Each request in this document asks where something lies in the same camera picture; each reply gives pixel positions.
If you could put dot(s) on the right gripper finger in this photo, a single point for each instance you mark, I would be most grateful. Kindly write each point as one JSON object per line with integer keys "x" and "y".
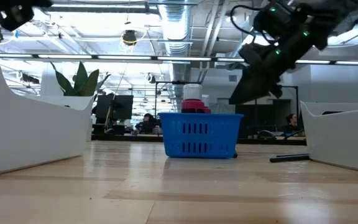
{"x": 253, "y": 87}

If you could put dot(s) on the red paint bottle white cap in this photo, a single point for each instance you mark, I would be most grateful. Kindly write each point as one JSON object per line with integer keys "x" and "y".
{"x": 205, "y": 101}

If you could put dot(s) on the pink paint bottle white cap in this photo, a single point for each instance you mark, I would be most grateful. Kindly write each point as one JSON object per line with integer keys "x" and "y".
{"x": 193, "y": 91}

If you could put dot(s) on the white plastic bin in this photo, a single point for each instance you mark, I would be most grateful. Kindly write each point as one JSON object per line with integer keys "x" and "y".
{"x": 26, "y": 133}

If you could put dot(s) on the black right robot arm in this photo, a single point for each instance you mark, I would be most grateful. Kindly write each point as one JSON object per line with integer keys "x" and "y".
{"x": 322, "y": 28}

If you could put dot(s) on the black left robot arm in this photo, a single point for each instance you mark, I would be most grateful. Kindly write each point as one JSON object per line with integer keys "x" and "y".
{"x": 14, "y": 18}

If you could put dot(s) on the person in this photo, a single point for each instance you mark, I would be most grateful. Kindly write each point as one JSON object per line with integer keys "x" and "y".
{"x": 291, "y": 119}
{"x": 148, "y": 124}

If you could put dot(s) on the blue plastic basket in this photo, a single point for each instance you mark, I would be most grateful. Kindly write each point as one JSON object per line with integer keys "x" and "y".
{"x": 172, "y": 137}

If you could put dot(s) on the grey plastic bin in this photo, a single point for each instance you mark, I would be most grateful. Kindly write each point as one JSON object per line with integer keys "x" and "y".
{"x": 343, "y": 140}

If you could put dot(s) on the black computer monitor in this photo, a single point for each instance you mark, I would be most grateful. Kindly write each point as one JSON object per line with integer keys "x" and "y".
{"x": 104, "y": 107}
{"x": 123, "y": 107}

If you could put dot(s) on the green plant in white pot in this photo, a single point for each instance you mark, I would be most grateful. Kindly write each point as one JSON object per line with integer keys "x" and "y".
{"x": 82, "y": 82}

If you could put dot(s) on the long ceiling light bar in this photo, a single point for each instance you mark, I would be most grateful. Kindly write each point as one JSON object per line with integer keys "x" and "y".
{"x": 64, "y": 56}

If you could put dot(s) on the silver ventilation duct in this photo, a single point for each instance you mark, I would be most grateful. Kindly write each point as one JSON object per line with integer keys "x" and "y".
{"x": 176, "y": 28}

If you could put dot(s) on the black aluminium table frame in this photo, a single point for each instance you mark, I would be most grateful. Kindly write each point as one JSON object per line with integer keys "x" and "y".
{"x": 120, "y": 139}

